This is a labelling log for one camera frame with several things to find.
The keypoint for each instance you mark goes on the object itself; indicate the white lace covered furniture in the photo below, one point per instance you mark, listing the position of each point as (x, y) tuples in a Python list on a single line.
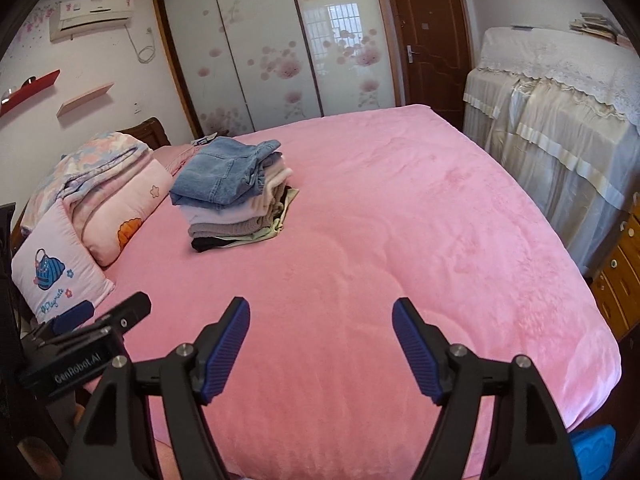
[(560, 125)]

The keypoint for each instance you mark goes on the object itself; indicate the pink wall shelf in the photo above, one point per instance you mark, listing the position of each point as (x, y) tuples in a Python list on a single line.
[(85, 100)]

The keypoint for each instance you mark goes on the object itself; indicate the pink pillow with bag print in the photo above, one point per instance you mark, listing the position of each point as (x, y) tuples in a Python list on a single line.
[(65, 270)]

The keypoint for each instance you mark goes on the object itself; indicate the stack of folded clothes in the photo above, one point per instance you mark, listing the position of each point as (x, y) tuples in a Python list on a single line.
[(235, 220)]

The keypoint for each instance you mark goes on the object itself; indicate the blue plastic object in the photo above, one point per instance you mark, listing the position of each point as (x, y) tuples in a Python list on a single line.
[(595, 452)]

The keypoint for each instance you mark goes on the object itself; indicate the white air conditioner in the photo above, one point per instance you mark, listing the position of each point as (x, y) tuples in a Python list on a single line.
[(90, 17)]

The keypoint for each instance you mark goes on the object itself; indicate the blue denim jacket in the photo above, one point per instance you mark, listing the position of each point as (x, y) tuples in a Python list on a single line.
[(220, 170)]

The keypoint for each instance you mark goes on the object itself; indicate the red wall shelf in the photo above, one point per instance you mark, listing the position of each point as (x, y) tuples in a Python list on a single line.
[(30, 90)]

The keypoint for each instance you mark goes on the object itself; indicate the wooden drawer chest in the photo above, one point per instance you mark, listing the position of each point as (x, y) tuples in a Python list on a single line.
[(617, 280)]

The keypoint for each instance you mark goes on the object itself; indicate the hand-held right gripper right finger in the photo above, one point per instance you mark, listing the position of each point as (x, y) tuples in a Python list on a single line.
[(415, 350)]

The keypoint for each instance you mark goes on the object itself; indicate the plain pink pillow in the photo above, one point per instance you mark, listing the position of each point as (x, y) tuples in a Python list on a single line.
[(175, 160)]

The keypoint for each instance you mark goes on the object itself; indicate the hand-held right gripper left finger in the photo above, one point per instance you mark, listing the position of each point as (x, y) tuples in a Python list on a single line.
[(225, 350)]

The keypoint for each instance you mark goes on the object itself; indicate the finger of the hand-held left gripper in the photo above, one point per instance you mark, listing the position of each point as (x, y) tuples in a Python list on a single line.
[(75, 317), (127, 310)]

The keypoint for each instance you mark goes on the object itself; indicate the brown wooden door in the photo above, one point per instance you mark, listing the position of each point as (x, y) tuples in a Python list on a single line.
[(430, 20)]

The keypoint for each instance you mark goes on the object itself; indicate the dark wooden headboard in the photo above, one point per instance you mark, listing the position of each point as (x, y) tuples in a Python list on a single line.
[(150, 132)]

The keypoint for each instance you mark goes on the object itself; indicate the pink fleece blanket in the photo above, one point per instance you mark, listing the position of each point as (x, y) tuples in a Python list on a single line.
[(400, 260)]

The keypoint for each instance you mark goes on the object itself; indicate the floral sliding door wardrobe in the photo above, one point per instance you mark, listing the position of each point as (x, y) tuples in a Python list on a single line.
[(260, 50)]

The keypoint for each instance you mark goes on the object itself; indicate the floral folded quilt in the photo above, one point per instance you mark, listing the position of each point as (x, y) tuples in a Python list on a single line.
[(95, 160)]

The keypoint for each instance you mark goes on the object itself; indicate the pile of books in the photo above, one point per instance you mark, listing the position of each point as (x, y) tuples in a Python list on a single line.
[(597, 27)]

